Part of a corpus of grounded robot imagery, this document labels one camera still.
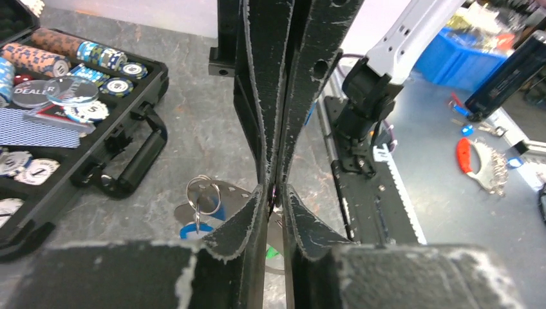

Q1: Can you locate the blue plastic bin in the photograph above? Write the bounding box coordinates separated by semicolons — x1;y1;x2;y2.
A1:
413;28;507;92

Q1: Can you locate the orange chip stack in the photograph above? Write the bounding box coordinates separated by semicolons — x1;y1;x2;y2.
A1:
1;42;71;77

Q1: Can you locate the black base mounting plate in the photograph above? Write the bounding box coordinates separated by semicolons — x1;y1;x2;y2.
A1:
317;96;419;244

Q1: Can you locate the red handled tool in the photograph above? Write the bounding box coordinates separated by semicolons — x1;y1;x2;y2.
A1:
456;137;508;197

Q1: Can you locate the blue playing card deck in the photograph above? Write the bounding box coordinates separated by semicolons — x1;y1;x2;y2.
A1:
1;108;80;149

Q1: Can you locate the black poker chip case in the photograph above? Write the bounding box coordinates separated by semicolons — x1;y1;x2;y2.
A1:
1;1;169;263

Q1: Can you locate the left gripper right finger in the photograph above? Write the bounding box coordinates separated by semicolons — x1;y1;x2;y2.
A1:
282;185;525;308

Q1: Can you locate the clear dealer button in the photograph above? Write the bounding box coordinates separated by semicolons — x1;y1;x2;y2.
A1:
44;75;99;107

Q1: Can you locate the metal keyring with tags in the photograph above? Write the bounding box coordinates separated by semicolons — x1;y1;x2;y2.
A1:
174;174;285;276

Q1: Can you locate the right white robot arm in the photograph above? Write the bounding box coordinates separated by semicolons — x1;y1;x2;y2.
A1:
235;1;461;187

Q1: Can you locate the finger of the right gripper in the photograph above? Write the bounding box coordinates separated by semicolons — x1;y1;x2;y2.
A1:
234;1;294;186
277;1;362;183

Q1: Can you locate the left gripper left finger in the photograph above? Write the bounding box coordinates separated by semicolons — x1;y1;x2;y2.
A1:
6;185;268;308

